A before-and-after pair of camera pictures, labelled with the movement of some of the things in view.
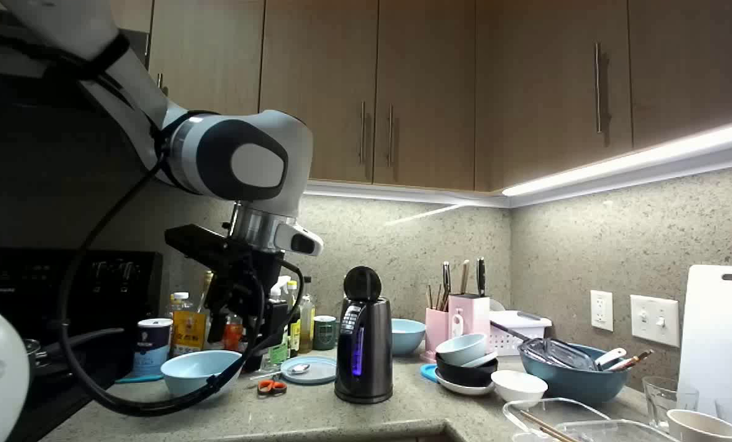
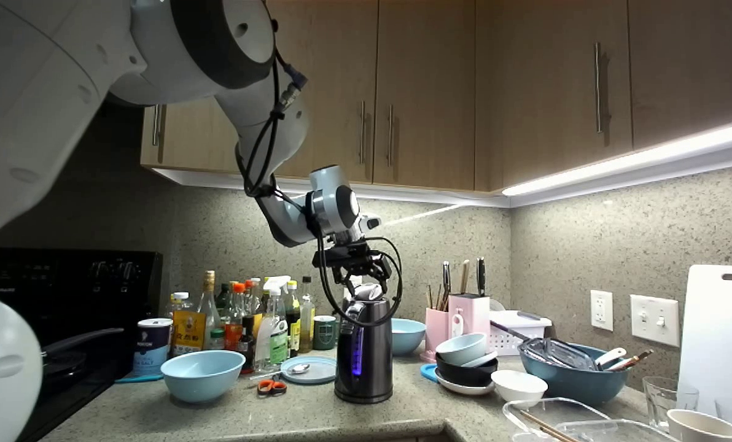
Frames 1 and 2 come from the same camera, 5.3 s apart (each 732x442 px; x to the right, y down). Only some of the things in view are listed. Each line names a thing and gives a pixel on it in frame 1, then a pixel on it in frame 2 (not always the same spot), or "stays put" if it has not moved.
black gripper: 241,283 -> 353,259
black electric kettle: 365,339 stays put
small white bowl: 520,385 stays put
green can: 323,332 stays put
